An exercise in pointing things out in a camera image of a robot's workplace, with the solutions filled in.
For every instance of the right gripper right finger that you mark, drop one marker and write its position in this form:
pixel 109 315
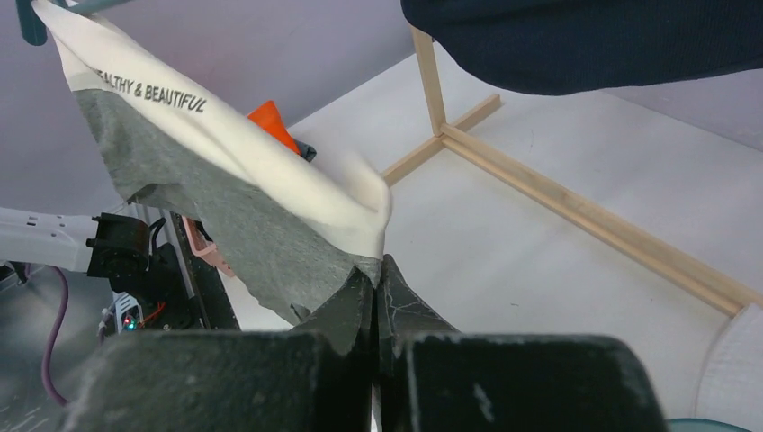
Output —
pixel 399 311

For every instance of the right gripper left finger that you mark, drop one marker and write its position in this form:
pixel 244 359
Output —
pixel 341 381

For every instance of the grey underwear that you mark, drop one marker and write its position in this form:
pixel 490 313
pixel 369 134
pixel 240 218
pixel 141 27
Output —
pixel 289 232

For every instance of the navy cream-band underwear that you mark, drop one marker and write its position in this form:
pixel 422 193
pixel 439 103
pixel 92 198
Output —
pixel 568 47

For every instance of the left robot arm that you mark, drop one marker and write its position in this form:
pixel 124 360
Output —
pixel 106 246

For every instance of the pink laundry basket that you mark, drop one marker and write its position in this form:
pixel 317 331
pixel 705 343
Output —
pixel 203 247

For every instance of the wooden clothes rack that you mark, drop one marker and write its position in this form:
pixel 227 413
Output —
pixel 710 286

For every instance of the orange garment in basket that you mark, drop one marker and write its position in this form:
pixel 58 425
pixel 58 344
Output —
pixel 268 118

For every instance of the teal plastic tub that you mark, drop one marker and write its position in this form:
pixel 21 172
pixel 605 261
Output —
pixel 701 425

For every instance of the white cloth on table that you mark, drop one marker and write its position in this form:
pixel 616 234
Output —
pixel 730 387

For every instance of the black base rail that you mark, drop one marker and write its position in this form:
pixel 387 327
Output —
pixel 177 290

